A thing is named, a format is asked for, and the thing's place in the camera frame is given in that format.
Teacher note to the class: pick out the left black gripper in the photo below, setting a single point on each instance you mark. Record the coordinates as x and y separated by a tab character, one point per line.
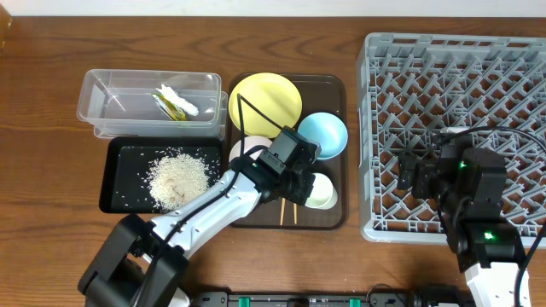
299	188

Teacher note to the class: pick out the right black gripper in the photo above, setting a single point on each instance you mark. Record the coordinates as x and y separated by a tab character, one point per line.
409	171

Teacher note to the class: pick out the wooden chopstick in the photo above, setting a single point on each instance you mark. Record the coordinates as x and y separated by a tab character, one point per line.
283	206
295	213

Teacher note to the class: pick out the white cup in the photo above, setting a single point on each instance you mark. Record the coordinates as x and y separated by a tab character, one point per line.
323	194

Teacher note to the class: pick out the white bowl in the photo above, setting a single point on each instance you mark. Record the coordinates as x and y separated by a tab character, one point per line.
249	143

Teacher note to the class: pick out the light blue bowl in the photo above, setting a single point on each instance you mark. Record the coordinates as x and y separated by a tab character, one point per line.
328	131

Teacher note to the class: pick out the pile of rice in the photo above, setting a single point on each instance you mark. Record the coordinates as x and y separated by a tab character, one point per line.
173	176

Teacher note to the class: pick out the white tissue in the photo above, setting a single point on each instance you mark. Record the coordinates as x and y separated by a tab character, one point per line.
172	96

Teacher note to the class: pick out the green snack wrapper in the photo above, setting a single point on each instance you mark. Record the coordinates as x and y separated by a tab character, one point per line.
173	112

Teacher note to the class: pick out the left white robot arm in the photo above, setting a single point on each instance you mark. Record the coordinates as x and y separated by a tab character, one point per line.
140	263

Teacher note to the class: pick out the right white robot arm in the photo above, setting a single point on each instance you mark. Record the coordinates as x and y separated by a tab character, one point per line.
467	186

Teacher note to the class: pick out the grey dishwasher rack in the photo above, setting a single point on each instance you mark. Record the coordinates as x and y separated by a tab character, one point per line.
410	86

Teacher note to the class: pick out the yellow plate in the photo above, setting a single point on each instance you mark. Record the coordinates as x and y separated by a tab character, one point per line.
273	95

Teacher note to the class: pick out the dark brown serving tray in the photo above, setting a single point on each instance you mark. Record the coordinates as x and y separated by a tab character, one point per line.
320	93

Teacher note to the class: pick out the black plastic tray bin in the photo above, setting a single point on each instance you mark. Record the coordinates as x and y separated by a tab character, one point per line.
122	164

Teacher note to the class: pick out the clear plastic bin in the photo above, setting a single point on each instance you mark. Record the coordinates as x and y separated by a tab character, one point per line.
122	103

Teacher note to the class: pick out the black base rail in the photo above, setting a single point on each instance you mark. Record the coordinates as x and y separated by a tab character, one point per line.
426	297

